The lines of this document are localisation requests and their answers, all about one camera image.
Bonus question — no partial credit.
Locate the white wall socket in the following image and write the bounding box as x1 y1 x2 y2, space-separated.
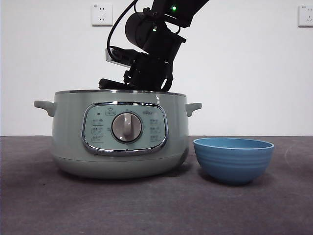
91 3 113 27
297 5 313 27

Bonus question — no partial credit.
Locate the blue ribbed bowl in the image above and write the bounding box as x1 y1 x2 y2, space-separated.
193 137 275 186

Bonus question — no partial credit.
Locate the pale green electric steamer pot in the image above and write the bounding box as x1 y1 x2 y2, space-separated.
33 90 202 180

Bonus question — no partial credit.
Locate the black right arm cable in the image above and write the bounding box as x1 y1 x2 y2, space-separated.
107 0 138 62

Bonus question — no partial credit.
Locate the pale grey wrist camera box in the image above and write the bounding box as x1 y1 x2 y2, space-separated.
105 47 133 69

